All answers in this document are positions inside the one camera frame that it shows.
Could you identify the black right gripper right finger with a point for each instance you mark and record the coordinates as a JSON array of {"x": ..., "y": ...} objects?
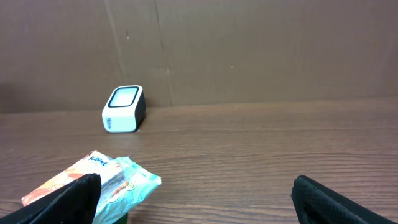
[{"x": 316, "y": 204}]

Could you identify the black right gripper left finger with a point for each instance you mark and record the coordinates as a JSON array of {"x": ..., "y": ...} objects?
[{"x": 74, "y": 203}]

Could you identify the teal Kleenex tissue pack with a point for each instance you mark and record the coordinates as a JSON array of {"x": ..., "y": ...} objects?
[{"x": 124, "y": 184}]

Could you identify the white barcode scanner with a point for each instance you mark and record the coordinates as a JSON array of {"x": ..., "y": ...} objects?
[{"x": 125, "y": 109}]

